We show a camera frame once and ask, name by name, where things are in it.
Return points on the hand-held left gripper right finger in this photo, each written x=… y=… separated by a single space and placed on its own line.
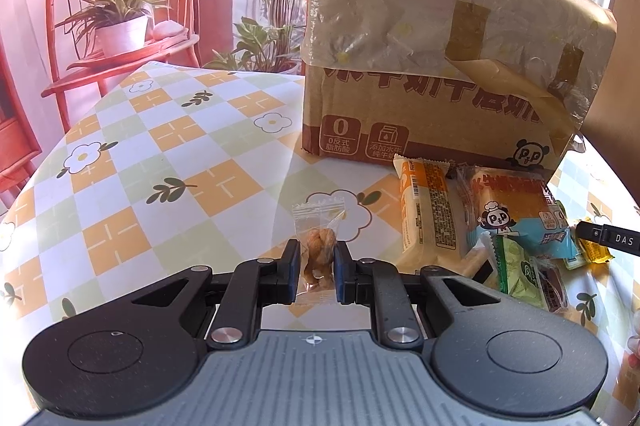
x=339 y=273

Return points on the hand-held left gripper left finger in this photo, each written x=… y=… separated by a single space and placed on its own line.
x=296 y=273

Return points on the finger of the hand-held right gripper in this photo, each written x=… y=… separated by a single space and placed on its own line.
x=615 y=238

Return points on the yellow snack packet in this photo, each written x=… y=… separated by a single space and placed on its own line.
x=597 y=252

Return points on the clear packet with twisted snack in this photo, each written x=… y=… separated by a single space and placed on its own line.
x=320 y=251

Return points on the blue panda cake packet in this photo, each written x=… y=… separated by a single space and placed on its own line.
x=515 y=211

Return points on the cardboard box with plastic liner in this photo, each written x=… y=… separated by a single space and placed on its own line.
x=425 y=31

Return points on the brown snack packet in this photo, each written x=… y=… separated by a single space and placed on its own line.
x=555 y=288

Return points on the light green snack packet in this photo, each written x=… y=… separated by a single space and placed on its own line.
x=520 y=276

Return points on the orange and white bread packet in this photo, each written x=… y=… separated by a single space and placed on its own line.
x=430 y=216

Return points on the cream plain snack packet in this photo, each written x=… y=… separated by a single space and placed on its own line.
x=472 y=263

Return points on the brown wooden panel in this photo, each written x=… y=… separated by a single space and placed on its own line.
x=622 y=96

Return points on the checked floral tablecloth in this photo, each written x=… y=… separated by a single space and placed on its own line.
x=175 y=156

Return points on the printed pink room backdrop cloth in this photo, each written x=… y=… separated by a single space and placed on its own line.
x=30 y=6

